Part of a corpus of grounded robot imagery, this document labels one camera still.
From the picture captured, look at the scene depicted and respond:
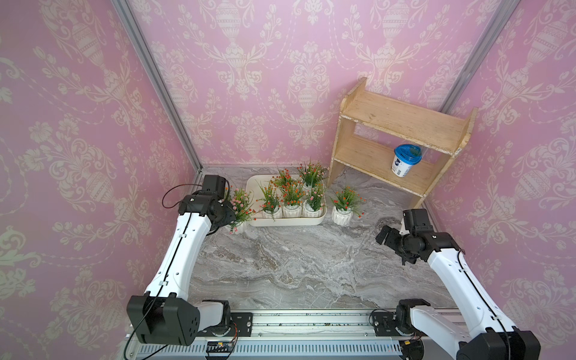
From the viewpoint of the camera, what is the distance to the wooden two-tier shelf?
72 centimetres

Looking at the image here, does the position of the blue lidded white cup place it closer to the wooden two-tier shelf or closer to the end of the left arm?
the wooden two-tier shelf

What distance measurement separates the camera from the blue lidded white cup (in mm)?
828
